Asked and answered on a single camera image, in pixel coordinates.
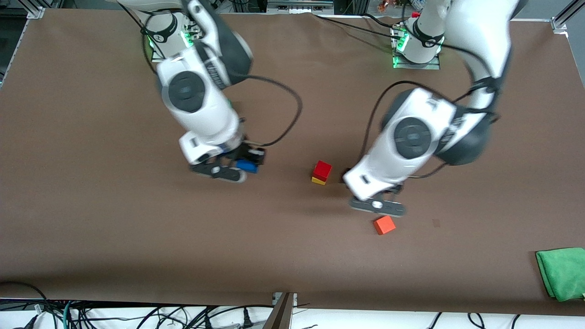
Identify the thick black looped cable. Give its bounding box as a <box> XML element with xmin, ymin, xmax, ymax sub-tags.
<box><xmin>0</xmin><ymin>281</ymin><xmax>50</xmax><ymax>316</ymax></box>

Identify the black cable on table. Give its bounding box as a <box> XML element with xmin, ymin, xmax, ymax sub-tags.
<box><xmin>313</xmin><ymin>13</ymin><xmax>462</xmax><ymax>50</ymax></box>

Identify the red cube block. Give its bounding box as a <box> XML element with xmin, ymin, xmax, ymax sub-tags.
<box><xmin>313</xmin><ymin>160</ymin><xmax>333</xmax><ymax>182</ymax></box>

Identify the green folded cloth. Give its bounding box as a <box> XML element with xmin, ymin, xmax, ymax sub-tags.
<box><xmin>535</xmin><ymin>247</ymin><xmax>585</xmax><ymax>302</ymax></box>

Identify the aluminium frame profile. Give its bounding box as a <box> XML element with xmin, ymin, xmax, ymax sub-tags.
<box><xmin>550</xmin><ymin>0</ymin><xmax>585</xmax><ymax>32</ymax></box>
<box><xmin>17</xmin><ymin>0</ymin><xmax>47</xmax><ymax>20</ymax></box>

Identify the orange cube block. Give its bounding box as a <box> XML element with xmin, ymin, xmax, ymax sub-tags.
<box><xmin>373</xmin><ymin>215</ymin><xmax>397</xmax><ymax>236</ymax></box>

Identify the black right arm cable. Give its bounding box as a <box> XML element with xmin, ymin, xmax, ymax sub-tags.
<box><xmin>117</xmin><ymin>0</ymin><xmax>303</xmax><ymax>148</ymax></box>

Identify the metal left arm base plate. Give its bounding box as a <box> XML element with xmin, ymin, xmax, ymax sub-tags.
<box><xmin>391</xmin><ymin>24</ymin><xmax>441</xmax><ymax>70</ymax></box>

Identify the metal rail with sockets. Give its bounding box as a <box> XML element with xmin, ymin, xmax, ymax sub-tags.
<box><xmin>267</xmin><ymin>0</ymin><xmax>335</xmax><ymax>13</ymax></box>

